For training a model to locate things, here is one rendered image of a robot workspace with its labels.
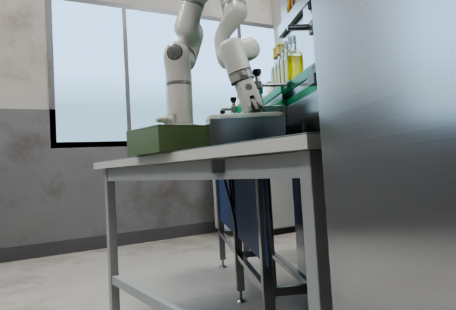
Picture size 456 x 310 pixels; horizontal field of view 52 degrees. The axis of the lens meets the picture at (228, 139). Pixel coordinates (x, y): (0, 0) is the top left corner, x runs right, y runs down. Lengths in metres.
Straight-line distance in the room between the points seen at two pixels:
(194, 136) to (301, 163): 0.61
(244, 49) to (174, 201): 3.50
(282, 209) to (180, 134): 3.18
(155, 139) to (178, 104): 0.18
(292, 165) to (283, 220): 3.60
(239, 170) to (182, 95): 0.50
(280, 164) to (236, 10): 0.64
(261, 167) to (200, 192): 3.80
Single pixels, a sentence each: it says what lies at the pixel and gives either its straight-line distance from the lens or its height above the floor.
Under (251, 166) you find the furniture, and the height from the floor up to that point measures 0.69.
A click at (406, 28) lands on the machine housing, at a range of 0.48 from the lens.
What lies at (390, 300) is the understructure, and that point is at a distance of 0.55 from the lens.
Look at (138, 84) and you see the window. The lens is 4.76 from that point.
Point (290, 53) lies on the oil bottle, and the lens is 1.67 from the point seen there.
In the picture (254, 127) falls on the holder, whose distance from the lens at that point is 1.34.
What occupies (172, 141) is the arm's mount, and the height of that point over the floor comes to 0.78.
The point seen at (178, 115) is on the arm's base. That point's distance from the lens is 1.65.
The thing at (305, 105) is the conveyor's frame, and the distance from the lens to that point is 1.35.
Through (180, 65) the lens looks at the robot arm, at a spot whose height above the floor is 1.06.
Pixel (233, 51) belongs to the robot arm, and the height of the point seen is 1.04.
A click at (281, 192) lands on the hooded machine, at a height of 0.40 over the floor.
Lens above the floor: 0.69
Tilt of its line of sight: 3 degrees up
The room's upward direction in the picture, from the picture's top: 3 degrees counter-clockwise
